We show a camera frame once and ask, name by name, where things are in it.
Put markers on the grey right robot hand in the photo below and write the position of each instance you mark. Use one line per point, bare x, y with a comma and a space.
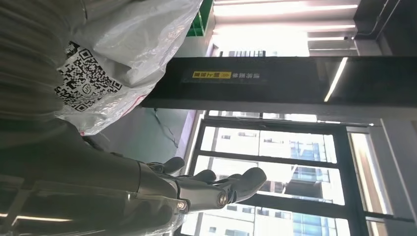
81, 192

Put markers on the black inbound scanning machine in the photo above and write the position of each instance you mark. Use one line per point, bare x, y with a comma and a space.
293, 88

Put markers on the black yellow column label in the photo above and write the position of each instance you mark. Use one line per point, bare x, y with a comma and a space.
224, 75

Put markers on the green plastic crate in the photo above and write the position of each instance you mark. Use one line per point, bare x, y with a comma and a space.
199, 19

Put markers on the long ceiling light strip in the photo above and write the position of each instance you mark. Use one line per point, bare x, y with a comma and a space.
283, 28
283, 8

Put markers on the short ceiling light strip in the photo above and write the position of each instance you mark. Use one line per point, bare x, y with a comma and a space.
325, 38

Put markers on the black window frame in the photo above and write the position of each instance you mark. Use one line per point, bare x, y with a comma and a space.
340, 169

